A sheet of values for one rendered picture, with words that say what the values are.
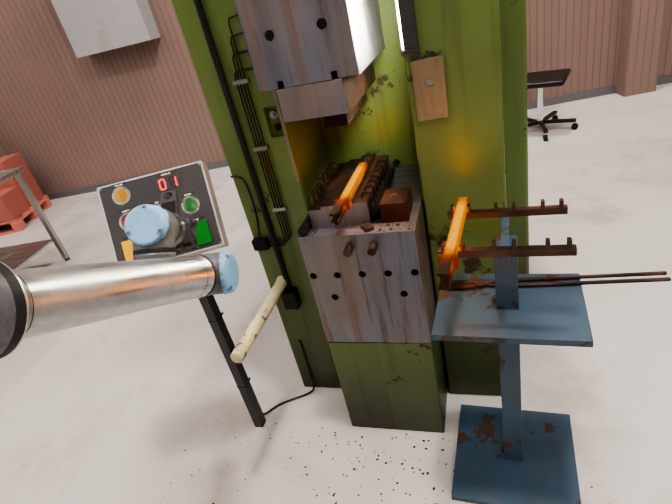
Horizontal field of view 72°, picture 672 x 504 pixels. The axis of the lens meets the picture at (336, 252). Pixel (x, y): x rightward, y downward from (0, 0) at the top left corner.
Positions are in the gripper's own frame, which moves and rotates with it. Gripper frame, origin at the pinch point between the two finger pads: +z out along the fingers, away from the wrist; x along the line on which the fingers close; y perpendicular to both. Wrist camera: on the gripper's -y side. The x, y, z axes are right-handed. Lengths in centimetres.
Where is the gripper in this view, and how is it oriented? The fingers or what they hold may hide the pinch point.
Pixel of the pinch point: (188, 228)
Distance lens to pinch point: 142.3
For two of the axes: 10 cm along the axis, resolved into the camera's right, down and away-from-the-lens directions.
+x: 9.6, -2.7, 0.5
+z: -0.4, 0.3, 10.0
